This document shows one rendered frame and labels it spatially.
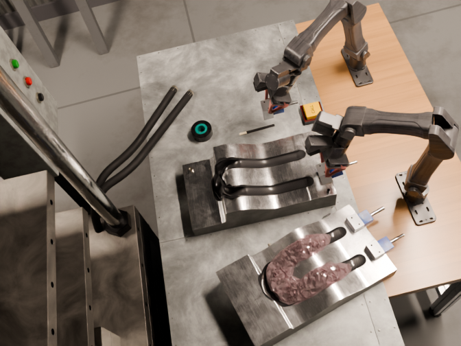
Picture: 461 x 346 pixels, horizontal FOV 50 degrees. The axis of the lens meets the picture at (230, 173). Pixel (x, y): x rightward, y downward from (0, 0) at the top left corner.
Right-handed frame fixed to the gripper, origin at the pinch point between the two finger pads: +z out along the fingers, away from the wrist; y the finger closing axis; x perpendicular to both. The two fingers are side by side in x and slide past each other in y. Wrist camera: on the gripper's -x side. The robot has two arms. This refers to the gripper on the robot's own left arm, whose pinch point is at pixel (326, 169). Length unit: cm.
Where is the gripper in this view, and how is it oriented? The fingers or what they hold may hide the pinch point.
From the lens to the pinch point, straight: 167.8
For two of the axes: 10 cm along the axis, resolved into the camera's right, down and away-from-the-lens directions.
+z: -1.9, 6.2, 7.6
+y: 1.4, 7.9, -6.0
